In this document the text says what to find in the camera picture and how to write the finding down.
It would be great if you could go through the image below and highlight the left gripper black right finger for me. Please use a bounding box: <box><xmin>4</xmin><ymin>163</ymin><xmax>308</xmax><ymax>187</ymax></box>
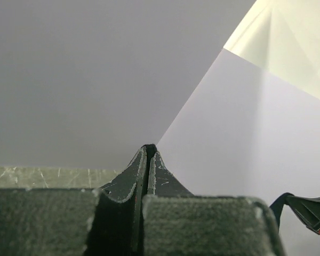
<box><xmin>142</xmin><ymin>153</ymin><xmax>285</xmax><ymax>255</ymax></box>

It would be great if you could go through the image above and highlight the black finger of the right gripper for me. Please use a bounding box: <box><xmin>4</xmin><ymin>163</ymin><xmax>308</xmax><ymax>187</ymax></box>
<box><xmin>286</xmin><ymin>195</ymin><xmax>320</xmax><ymax>235</ymax></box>

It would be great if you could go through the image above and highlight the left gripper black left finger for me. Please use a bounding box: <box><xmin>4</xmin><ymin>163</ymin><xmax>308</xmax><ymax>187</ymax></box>
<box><xmin>0</xmin><ymin>146</ymin><xmax>148</xmax><ymax>255</ymax></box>

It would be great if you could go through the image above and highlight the black t shirt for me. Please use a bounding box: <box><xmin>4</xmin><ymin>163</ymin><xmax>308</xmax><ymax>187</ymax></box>
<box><xmin>270</xmin><ymin>193</ymin><xmax>293</xmax><ymax>226</ymax></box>

